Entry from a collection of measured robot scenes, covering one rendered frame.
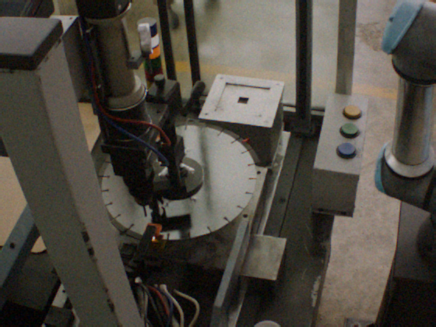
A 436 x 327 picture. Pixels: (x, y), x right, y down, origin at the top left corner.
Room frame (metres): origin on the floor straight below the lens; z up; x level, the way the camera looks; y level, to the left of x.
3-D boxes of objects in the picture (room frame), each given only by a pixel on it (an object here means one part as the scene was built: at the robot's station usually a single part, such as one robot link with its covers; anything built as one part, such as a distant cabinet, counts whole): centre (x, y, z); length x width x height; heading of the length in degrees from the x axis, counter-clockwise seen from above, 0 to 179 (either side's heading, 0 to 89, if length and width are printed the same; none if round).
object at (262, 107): (1.24, -0.09, 0.82); 0.18 x 0.18 x 0.15; 71
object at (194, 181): (0.95, 0.08, 0.96); 0.11 x 0.11 x 0.03
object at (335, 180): (1.10, -0.32, 0.82); 0.28 x 0.11 x 0.15; 161
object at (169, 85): (0.87, 0.08, 1.17); 0.06 x 0.05 x 0.20; 152
